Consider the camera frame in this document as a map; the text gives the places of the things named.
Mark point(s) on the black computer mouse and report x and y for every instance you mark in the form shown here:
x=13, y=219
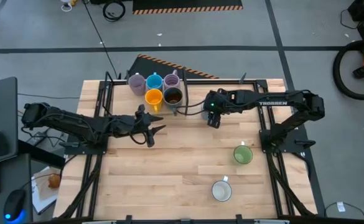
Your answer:
x=13, y=203

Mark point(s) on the light blue faceted mug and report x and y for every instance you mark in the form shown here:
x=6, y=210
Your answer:
x=154, y=82

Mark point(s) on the white mug blue pattern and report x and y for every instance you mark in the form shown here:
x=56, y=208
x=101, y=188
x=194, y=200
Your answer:
x=221, y=190

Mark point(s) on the white floor tag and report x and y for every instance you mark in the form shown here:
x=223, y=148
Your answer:
x=341, y=207

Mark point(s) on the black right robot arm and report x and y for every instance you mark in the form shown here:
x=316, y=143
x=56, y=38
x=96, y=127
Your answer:
x=268, y=101

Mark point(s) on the dark grey desk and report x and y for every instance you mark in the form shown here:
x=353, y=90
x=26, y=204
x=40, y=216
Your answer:
x=1, y=109

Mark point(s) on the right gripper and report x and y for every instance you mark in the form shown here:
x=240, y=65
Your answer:
x=216, y=101

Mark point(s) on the brown crumpled object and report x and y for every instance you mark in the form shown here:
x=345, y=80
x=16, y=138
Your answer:
x=54, y=181

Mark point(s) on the black orange-striped floor mat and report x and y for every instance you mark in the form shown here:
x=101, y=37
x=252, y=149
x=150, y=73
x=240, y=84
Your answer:
x=156, y=70
x=188, y=4

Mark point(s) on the lavender bubble-shaped mug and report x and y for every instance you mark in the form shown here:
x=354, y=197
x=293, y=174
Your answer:
x=171, y=82

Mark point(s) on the wooden mug shelf black frame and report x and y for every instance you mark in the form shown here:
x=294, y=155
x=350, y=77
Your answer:
x=122, y=102

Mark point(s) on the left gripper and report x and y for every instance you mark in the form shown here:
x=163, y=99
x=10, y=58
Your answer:
x=142, y=124

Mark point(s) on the orange shop vacuum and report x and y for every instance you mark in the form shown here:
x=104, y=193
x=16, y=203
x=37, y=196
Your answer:
x=337, y=70

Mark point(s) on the dark speckled teal-brown mug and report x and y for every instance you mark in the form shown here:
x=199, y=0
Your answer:
x=173, y=97

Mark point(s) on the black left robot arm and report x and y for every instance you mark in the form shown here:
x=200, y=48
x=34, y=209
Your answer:
x=76, y=123

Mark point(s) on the white paper sheet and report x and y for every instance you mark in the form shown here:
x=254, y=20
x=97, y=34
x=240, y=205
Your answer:
x=43, y=196

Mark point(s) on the purple ribbed mug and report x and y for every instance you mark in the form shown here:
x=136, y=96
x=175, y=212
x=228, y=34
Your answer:
x=137, y=85

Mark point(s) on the black table frame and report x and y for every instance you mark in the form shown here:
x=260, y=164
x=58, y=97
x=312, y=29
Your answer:
x=219, y=82

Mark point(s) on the black wedge-shaped object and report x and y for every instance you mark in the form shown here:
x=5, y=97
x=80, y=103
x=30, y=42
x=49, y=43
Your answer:
x=1, y=144

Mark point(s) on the grey power strip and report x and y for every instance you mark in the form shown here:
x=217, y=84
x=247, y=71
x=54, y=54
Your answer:
x=36, y=139

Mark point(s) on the yellow mug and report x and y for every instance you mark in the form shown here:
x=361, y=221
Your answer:
x=153, y=97

